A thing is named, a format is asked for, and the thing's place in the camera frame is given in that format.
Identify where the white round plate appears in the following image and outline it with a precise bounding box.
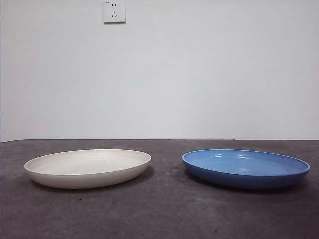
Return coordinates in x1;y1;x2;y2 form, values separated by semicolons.
24;148;152;189

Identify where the blue round plate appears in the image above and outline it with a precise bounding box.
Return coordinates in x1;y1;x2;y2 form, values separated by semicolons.
181;148;311;189

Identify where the white wall socket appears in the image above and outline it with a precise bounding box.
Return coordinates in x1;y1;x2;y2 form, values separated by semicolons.
103;0;126;25

